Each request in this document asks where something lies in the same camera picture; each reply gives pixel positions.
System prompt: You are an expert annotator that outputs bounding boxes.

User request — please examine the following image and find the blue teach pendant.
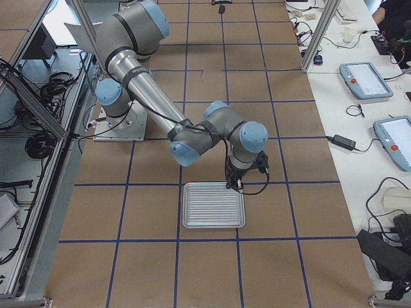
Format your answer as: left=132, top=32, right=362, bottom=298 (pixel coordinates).
left=373, top=115, right=410, bottom=172
left=339, top=62, right=394, bottom=100

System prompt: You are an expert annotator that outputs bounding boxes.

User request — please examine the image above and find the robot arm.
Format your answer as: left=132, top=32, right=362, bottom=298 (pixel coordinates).
left=66, top=1, right=269, bottom=191

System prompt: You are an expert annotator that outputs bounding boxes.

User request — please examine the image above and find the black power adapter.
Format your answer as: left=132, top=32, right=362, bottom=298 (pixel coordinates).
left=332, top=134, right=356, bottom=151

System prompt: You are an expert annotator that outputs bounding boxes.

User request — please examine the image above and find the metal tray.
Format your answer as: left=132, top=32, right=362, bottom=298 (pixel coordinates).
left=182, top=182, right=246, bottom=228

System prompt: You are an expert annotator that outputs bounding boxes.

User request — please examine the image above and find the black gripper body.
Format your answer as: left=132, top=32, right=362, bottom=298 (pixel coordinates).
left=225, top=157, right=248, bottom=186

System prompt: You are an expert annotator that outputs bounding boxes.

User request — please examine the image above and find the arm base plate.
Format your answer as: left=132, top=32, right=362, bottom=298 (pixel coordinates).
left=92, top=103, right=148, bottom=142

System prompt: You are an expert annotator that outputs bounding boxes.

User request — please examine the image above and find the aluminium frame post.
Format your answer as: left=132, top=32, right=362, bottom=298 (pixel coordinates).
left=301, top=0, right=340, bottom=73

